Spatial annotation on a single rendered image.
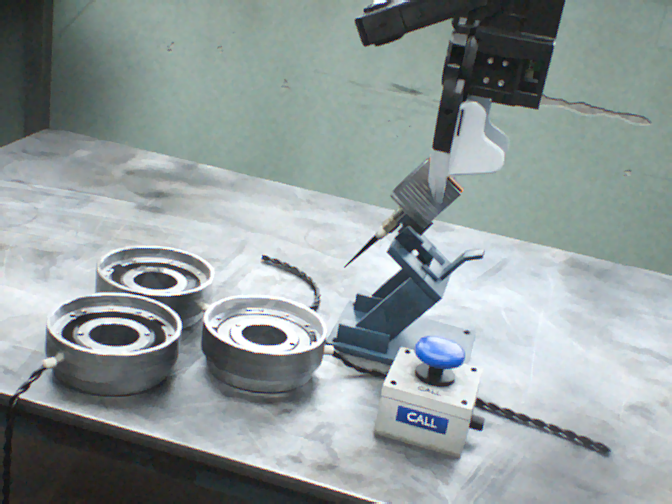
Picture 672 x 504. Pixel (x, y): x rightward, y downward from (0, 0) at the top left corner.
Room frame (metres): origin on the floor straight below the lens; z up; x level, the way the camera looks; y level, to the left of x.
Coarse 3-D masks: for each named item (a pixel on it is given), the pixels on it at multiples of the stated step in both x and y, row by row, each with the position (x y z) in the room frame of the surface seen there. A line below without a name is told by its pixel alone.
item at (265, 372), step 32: (224, 320) 0.76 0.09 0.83; (256, 320) 0.77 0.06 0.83; (288, 320) 0.78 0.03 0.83; (320, 320) 0.77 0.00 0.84; (224, 352) 0.70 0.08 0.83; (256, 352) 0.69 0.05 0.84; (288, 352) 0.70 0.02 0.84; (320, 352) 0.73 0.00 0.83; (256, 384) 0.70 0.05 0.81; (288, 384) 0.71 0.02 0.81
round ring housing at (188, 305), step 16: (112, 256) 0.83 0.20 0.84; (128, 256) 0.85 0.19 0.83; (144, 256) 0.86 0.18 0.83; (160, 256) 0.86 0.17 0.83; (176, 256) 0.86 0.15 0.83; (192, 256) 0.86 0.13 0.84; (96, 272) 0.79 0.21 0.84; (128, 272) 0.82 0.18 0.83; (144, 272) 0.83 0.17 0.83; (192, 272) 0.84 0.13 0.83; (208, 272) 0.83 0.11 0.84; (96, 288) 0.79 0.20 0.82; (112, 288) 0.77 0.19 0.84; (128, 288) 0.77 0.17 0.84; (144, 288) 0.79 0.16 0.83; (160, 288) 0.83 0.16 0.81; (176, 288) 0.80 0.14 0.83; (208, 288) 0.80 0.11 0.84; (176, 304) 0.77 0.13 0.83; (192, 304) 0.78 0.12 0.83; (208, 304) 0.81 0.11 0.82; (192, 320) 0.79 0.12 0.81
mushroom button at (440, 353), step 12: (432, 336) 0.71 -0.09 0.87; (420, 348) 0.69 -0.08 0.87; (432, 348) 0.68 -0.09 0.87; (444, 348) 0.69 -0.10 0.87; (456, 348) 0.69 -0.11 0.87; (420, 360) 0.68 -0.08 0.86; (432, 360) 0.68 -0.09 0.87; (444, 360) 0.67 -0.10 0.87; (456, 360) 0.68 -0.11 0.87; (432, 372) 0.69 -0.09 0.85
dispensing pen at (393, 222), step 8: (424, 160) 0.84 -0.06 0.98; (416, 168) 0.84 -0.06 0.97; (408, 176) 0.83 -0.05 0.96; (400, 184) 0.83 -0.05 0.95; (400, 208) 0.83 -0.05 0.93; (392, 216) 0.83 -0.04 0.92; (400, 216) 0.83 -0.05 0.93; (408, 216) 0.83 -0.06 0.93; (384, 224) 0.83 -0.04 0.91; (392, 224) 0.83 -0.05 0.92; (400, 224) 0.83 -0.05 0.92; (376, 232) 0.84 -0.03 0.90; (384, 232) 0.83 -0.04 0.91; (376, 240) 0.83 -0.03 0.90; (368, 248) 0.84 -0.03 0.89
